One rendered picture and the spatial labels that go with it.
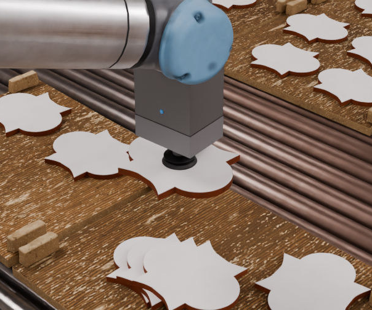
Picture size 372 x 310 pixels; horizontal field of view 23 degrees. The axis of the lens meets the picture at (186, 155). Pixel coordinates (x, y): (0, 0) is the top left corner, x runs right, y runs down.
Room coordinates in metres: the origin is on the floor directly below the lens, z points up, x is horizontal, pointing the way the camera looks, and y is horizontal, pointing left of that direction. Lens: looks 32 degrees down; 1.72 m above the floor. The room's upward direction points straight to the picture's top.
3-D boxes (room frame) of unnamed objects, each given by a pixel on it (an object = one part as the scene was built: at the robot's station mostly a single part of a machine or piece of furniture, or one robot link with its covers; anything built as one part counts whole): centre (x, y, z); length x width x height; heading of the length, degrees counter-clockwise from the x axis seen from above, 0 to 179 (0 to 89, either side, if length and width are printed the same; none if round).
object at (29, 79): (1.47, 0.30, 0.95); 0.06 x 0.02 x 0.03; 134
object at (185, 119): (0.93, 0.00, 1.22); 0.10 x 0.09 x 0.16; 141
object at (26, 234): (1.00, 0.22, 0.95); 0.06 x 0.02 x 0.03; 134
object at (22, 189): (1.24, 0.26, 0.93); 0.41 x 0.35 x 0.02; 44
